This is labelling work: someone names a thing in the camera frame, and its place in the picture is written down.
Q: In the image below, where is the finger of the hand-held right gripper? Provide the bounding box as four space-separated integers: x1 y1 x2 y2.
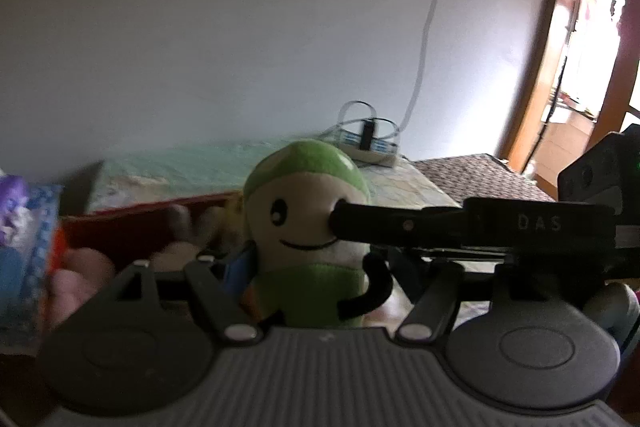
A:
330 201 468 251

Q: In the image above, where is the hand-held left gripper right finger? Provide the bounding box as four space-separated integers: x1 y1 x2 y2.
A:
389 256 584 343

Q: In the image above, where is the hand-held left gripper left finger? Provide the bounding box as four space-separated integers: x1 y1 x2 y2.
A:
92 247 264 345

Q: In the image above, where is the green plush toy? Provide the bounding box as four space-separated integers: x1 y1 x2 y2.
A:
242 139 397 331

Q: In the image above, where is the red box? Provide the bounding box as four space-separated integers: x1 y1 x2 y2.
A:
47 190 251 338

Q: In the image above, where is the white power strip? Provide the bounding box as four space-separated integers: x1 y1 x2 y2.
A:
339 129 404 168

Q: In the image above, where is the pale grey soft object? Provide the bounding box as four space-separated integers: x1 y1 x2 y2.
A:
582 281 640 349

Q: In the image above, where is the black plug adapter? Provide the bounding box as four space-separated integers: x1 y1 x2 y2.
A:
358 117 377 150

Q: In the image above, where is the brown woven mat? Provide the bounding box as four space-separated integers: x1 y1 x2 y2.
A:
412 152 556 208

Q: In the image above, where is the pale green printed quilt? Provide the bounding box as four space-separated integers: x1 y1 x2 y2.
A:
87 139 464 219

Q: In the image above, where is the wooden door with glass panes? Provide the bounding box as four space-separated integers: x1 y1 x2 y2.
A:
594 27 640 138

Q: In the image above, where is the blue purple printed bag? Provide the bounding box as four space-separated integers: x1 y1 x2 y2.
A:
0 174 64 349

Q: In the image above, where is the thin coiled grey cable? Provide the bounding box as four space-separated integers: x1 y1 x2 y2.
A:
322 100 401 144

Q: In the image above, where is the wooden door frame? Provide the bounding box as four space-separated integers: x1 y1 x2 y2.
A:
497 0 640 174

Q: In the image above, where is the thick white cable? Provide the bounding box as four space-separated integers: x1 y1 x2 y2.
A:
397 0 454 134

